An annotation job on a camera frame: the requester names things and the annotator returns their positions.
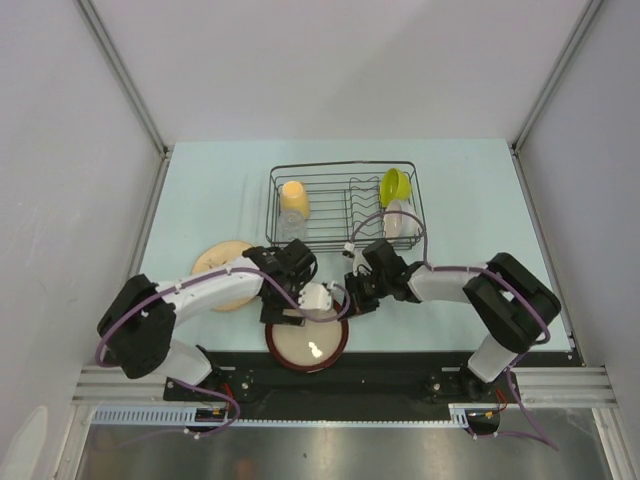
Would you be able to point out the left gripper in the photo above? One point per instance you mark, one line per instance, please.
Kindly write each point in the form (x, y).
(280, 317)

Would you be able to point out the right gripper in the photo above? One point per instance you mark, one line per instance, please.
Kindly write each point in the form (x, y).
(358, 304)

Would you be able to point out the red rimmed round plate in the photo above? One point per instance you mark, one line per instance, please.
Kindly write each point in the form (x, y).
(307, 348)

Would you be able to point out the beige bird pattern plate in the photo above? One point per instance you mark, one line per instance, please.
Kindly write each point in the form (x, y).
(220, 257)

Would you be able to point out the clear plastic cup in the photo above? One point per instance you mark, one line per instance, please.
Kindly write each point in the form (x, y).
(291, 226)

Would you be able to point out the white bowl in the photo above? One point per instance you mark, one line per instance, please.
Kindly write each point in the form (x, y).
(400, 220)

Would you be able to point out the black wire dish rack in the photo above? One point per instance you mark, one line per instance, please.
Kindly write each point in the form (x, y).
(342, 196)

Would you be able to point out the yellow mug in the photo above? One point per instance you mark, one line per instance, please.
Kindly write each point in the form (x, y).
(294, 197)

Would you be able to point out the green bowl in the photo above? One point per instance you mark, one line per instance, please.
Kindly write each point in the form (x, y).
(395, 185)

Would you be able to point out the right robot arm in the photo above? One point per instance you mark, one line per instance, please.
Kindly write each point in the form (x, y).
(515, 307)

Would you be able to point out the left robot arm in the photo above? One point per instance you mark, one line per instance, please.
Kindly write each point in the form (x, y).
(137, 330)

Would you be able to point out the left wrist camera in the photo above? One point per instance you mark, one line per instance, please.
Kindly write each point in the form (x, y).
(314, 296)

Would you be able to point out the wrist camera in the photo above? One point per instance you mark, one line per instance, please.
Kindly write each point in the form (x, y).
(359, 264)
(314, 296)

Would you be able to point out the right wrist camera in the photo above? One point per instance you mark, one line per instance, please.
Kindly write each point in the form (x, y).
(359, 264)

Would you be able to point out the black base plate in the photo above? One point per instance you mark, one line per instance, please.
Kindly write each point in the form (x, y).
(369, 387)

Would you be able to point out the white cable duct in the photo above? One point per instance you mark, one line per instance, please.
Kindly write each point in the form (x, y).
(194, 417)

